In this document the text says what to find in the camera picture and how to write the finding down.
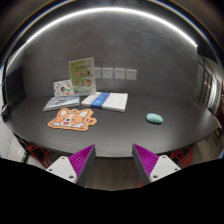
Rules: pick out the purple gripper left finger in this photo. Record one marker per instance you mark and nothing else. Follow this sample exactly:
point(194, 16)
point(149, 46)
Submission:
point(76, 167)

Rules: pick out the orange corgi mouse pad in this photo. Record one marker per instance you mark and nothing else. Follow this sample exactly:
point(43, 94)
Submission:
point(73, 119)

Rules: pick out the teal computer mouse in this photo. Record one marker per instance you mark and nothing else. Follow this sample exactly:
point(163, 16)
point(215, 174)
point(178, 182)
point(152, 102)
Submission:
point(154, 118)

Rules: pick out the white wall socket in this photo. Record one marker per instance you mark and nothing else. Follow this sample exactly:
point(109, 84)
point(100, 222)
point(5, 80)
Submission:
point(131, 74)
point(107, 73)
point(119, 73)
point(97, 72)

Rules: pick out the curved white ceiling light strip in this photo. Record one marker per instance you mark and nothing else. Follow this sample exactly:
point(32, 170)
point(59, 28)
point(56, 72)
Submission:
point(92, 11)

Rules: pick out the black monitor at left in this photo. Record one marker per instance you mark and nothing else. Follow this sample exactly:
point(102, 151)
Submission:
point(14, 88)

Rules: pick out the small white illustrated card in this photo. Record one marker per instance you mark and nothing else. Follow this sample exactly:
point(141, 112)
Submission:
point(63, 88)

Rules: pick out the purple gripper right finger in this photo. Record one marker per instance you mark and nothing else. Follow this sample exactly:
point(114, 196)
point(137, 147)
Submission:
point(150, 166)

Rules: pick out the green standing picture book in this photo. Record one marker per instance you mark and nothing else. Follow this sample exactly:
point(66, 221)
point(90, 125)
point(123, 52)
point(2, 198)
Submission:
point(82, 76)

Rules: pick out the grey booklet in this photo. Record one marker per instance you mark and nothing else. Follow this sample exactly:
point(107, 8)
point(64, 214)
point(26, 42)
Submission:
point(61, 102)

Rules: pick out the white book with blue band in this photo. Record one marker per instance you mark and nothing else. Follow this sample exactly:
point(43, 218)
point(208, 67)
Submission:
point(105, 100)

